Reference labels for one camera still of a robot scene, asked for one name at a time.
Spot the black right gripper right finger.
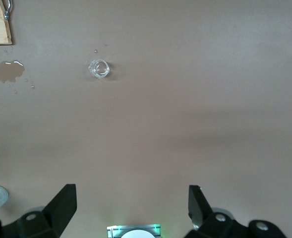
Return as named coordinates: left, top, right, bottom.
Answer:
left=185, top=185, right=288, bottom=238

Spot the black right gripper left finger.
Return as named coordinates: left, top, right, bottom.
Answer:
left=0, top=183, right=77, bottom=238

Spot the small clear glass cup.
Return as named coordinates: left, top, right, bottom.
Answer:
left=87, top=59, right=111, bottom=79

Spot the brown table cover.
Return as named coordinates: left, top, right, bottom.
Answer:
left=0, top=0, right=292, bottom=238

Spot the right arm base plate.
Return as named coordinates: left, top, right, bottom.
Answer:
left=107, top=224, right=161, bottom=238

